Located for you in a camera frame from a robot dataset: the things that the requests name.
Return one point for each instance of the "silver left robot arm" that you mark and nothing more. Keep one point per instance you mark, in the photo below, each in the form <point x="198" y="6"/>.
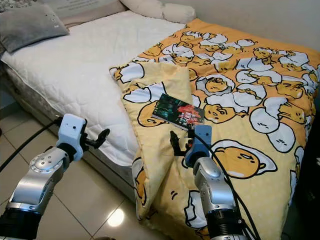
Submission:
<point x="40" y="185"/>

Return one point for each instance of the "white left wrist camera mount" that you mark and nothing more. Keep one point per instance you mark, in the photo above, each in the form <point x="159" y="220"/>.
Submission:
<point x="72" y="129"/>

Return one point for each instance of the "large cream pillow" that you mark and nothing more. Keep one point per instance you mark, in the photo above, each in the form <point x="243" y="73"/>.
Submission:
<point x="142" y="6"/>

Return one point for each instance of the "yellow egg-print blanket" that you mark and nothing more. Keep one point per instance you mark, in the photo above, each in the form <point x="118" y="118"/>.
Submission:
<point x="245" y="65"/>

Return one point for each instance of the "beige printed headboard cushion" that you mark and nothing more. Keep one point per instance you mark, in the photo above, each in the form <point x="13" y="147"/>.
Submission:
<point x="90" y="7"/>

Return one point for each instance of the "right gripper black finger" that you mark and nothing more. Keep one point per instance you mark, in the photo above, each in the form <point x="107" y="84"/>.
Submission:
<point x="182" y="142"/>
<point x="174" y="143"/>

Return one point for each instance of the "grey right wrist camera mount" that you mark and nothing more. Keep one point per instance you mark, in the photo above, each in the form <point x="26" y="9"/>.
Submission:
<point x="200" y="137"/>

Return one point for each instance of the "white quilted mattress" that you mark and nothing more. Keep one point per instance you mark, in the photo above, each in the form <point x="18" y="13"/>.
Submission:
<point x="80" y="65"/>

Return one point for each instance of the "grey pillow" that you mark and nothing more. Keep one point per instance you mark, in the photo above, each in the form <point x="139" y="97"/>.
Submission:
<point x="30" y="25"/>

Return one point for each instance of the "small cream pillow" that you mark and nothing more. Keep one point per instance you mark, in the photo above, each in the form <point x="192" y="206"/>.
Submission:
<point x="178" y="13"/>

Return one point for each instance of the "dark-cover paperback book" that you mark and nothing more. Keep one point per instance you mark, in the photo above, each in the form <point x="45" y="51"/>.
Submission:
<point x="177" y="111"/>

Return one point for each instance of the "grey bed base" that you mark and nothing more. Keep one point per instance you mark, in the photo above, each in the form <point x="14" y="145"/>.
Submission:
<point x="115" y="175"/>

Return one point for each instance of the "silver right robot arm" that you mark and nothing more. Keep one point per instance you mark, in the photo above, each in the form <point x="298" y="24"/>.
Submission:
<point x="217" y="195"/>

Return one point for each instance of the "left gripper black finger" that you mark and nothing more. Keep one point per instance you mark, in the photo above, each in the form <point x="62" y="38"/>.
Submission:
<point x="94" y="146"/>
<point x="104" y="136"/>

